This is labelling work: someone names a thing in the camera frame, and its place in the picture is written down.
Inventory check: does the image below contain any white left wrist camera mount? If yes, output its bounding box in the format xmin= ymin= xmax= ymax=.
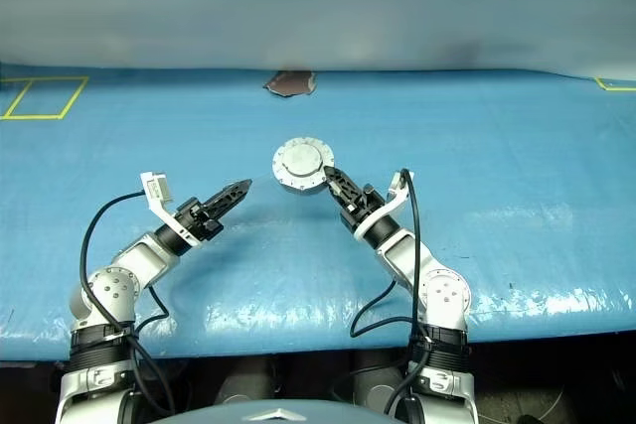
xmin=139 ymin=171 xmax=203 ymax=249

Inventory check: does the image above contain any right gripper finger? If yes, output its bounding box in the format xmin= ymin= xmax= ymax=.
xmin=322 ymin=164 xmax=360 ymax=207
xmin=328 ymin=184 xmax=355 ymax=214

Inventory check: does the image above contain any dark rounded shape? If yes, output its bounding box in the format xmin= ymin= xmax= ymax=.
xmin=216 ymin=356 xmax=279 ymax=405
xmin=352 ymin=352 xmax=413 ymax=415

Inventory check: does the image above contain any brown torn cover patch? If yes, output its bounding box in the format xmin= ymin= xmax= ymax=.
xmin=262 ymin=70 xmax=317 ymax=98

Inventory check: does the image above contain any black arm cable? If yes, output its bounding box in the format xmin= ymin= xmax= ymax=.
xmin=349 ymin=168 xmax=423 ymax=418
xmin=79 ymin=190 xmax=178 ymax=418

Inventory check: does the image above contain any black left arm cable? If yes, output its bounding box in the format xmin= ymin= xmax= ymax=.
xmin=79 ymin=190 xmax=178 ymax=418

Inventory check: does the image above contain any grey robot torso with logo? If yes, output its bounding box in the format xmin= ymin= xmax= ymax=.
xmin=168 ymin=397 xmax=394 ymax=424

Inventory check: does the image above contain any blue plastic table cover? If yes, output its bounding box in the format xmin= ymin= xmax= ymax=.
xmin=0 ymin=62 xmax=636 ymax=360

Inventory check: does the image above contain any silver round motor lid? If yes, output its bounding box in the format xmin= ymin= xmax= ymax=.
xmin=271 ymin=136 xmax=335 ymax=188

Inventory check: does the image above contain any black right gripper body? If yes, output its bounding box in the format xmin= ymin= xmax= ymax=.
xmin=340 ymin=184 xmax=388 ymax=231

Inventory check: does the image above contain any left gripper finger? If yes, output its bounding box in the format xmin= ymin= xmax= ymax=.
xmin=211 ymin=191 xmax=251 ymax=222
xmin=202 ymin=178 xmax=253 ymax=214

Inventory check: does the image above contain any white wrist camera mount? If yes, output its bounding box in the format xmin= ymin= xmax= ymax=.
xmin=139 ymin=171 xmax=203 ymax=249
xmin=352 ymin=170 xmax=416 ymax=242

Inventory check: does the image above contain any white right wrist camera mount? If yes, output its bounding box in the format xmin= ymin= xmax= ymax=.
xmin=352 ymin=170 xmax=416 ymax=242

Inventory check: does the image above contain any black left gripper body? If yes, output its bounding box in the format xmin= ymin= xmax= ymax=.
xmin=174 ymin=198 xmax=225 ymax=242

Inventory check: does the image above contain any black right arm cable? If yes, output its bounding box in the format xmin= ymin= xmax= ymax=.
xmin=349 ymin=168 xmax=423 ymax=418

